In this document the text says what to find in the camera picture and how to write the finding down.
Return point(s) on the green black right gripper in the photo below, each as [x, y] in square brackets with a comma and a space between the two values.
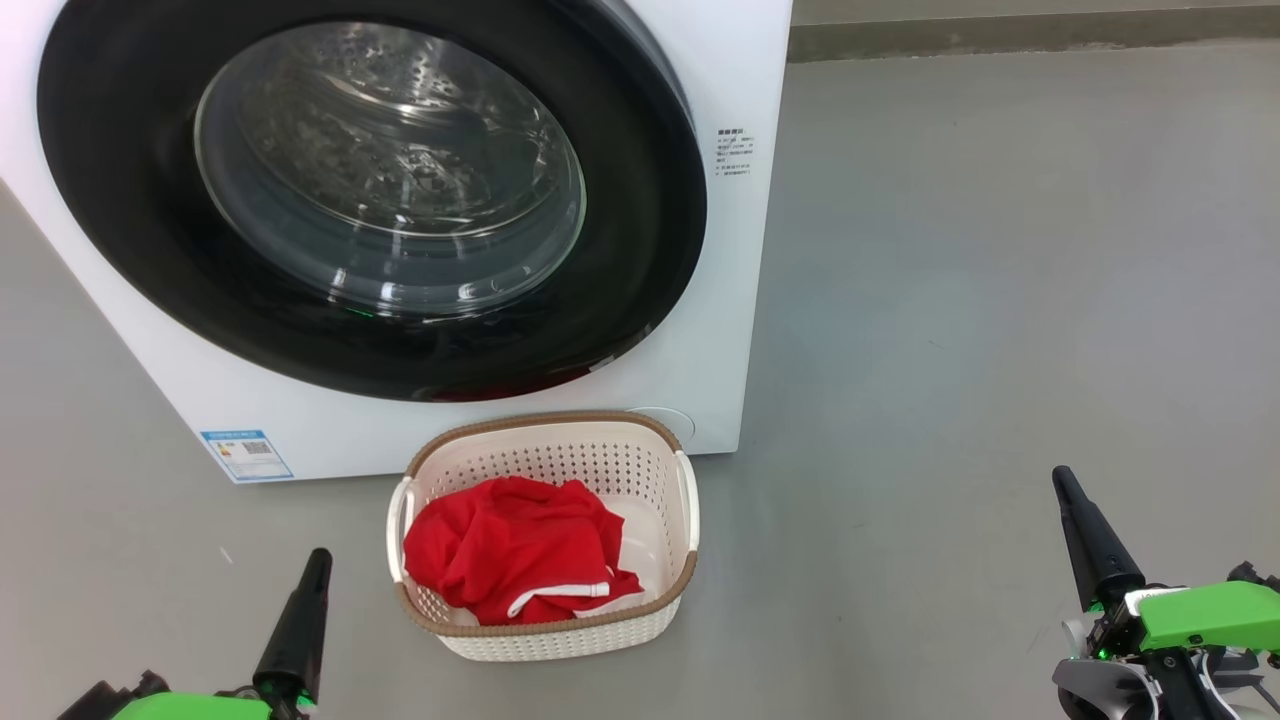
[1200, 615]

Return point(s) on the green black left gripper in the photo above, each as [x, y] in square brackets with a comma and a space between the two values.
[190, 705]

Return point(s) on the red and white garment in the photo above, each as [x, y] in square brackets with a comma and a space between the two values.
[510, 550]

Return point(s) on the black round glass washer door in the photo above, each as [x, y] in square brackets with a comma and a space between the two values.
[120, 200]

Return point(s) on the cream perforated laundry basket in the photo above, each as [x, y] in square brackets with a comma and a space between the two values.
[560, 640]

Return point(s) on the white front-load washing machine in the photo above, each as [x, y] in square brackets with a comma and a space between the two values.
[730, 300]

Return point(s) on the perforated steel washer drum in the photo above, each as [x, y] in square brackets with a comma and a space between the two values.
[380, 130]

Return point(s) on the blue energy label sticker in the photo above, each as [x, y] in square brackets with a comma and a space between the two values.
[247, 456]

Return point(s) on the round white filter cover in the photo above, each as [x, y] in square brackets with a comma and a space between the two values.
[672, 422]

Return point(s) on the small printed text label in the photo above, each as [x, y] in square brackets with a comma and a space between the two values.
[735, 152]

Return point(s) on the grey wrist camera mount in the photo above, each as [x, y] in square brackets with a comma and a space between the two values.
[1100, 690]

